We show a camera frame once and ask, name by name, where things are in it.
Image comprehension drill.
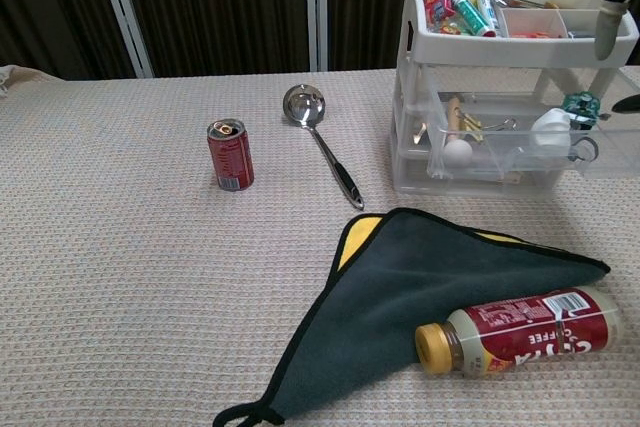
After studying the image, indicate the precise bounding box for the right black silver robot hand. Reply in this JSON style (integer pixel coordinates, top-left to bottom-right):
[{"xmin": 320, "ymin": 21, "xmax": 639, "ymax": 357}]
[{"xmin": 593, "ymin": 0, "xmax": 640, "ymax": 116}]

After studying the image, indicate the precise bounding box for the clear plastic drawer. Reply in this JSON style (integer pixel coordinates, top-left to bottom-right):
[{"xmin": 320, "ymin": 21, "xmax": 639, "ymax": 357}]
[
  {"xmin": 427, "ymin": 66, "xmax": 640, "ymax": 181},
  {"xmin": 394, "ymin": 153, "xmax": 559, "ymax": 195}
]

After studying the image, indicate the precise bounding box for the white drawer organizer box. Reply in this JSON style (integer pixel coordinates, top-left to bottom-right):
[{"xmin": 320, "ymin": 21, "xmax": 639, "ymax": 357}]
[{"xmin": 392, "ymin": 0, "xmax": 640, "ymax": 196}]

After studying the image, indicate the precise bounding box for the red candy packet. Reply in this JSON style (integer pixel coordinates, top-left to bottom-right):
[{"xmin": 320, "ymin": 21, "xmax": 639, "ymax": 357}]
[{"xmin": 512, "ymin": 30, "xmax": 564, "ymax": 41}]

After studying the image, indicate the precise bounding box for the green round gadget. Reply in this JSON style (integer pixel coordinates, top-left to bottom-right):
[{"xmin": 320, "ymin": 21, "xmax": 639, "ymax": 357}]
[{"xmin": 562, "ymin": 91, "xmax": 602, "ymax": 124}]

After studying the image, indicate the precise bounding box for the black carabiner hook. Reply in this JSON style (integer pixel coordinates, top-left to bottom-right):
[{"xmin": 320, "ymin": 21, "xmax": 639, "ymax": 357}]
[{"xmin": 567, "ymin": 136, "xmax": 600, "ymax": 164}]

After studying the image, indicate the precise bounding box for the green white marker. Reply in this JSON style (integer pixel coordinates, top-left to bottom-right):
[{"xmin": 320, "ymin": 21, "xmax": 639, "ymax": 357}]
[{"xmin": 449, "ymin": 0, "xmax": 497, "ymax": 39}]

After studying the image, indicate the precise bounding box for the gold binder clip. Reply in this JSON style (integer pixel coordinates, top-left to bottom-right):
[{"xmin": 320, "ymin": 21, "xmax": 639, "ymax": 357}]
[{"xmin": 457, "ymin": 114, "xmax": 519, "ymax": 144}]

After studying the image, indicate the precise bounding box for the red blue snack packet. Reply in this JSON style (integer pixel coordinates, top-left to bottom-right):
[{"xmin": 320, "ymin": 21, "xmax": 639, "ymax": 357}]
[{"xmin": 424, "ymin": 0, "xmax": 459, "ymax": 24}]

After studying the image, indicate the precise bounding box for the white ball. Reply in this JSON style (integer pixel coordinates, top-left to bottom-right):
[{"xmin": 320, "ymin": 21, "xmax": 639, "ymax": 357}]
[{"xmin": 444, "ymin": 139, "xmax": 474, "ymax": 169}]

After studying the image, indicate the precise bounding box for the coffee bottle red label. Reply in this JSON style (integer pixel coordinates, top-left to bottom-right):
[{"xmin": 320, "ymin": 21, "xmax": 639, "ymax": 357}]
[{"xmin": 414, "ymin": 285, "xmax": 624, "ymax": 378}]

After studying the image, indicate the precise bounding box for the grey yellow microfibre cloth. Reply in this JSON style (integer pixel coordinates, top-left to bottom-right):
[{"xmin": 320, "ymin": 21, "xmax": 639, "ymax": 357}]
[{"xmin": 212, "ymin": 207, "xmax": 612, "ymax": 427}]

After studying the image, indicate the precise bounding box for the red soda can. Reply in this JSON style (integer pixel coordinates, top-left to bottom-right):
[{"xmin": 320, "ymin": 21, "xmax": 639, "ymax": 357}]
[{"xmin": 206, "ymin": 118, "xmax": 256, "ymax": 193}]

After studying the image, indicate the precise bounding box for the beige woven tablecloth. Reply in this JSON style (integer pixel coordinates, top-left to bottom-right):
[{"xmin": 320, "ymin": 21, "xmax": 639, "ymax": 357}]
[{"xmin": 0, "ymin": 64, "xmax": 640, "ymax": 427}]

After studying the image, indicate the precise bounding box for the white screen frame post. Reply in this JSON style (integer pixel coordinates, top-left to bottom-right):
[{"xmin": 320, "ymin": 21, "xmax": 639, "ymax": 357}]
[
  {"xmin": 92, "ymin": 0, "xmax": 155, "ymax": 80},
  {"xmin": 303, "ymin": 0, "xmax": 329, "ymax": 73}
]

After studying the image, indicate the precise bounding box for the steel ladle black handle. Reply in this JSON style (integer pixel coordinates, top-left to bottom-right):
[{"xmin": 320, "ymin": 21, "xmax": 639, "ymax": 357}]
[{"xmin": 282, "ymin": 83, "xmax": 366, "ymax": 212}]

